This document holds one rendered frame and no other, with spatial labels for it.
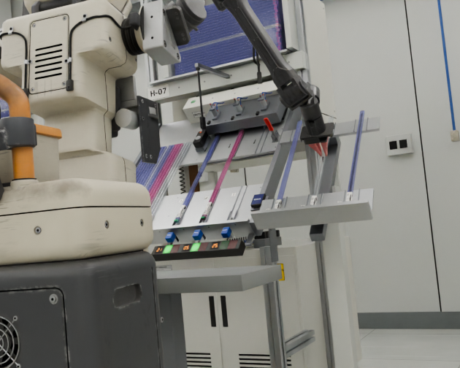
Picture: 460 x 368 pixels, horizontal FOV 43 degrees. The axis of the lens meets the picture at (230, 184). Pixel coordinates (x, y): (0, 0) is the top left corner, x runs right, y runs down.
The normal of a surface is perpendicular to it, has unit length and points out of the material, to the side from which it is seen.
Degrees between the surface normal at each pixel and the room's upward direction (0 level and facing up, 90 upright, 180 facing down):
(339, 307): 90
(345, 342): 90
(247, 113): 43
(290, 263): 90
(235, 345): 90
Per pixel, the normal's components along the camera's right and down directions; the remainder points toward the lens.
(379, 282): -0.48, -0.02
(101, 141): 0.94, -0.11
